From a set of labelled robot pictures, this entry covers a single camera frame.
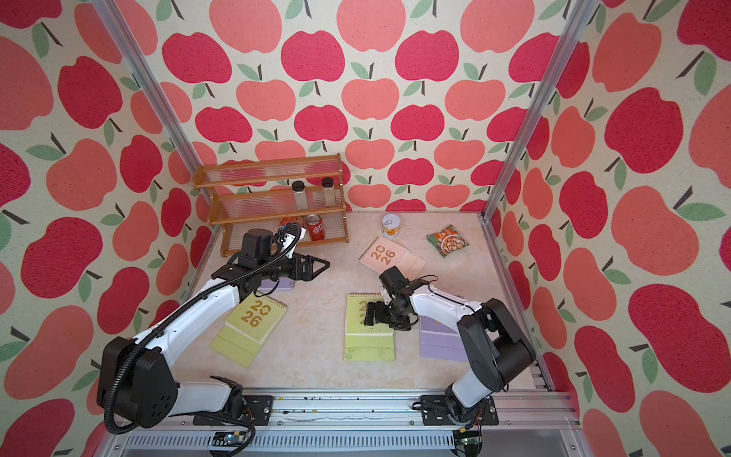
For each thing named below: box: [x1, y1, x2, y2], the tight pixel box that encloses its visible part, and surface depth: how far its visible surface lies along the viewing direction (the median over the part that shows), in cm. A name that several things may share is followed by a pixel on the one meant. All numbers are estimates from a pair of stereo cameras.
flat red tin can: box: [279, 215, 304, 227], surface depth 116 cm
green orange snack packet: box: [426, 223, 470, 259], surface depth 110 cm
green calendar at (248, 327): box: [209, 293, 289, 369], surface depth 89 cm
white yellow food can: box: [381, 213, 401, 238], surface depth 113 cm
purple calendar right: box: [418, 315, 469, 362], surface depth 88 cm
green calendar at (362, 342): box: [344, 293, 396, 361], surface depth 87 cm
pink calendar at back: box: [358, 235, 427, 281], surface depth 109 cm
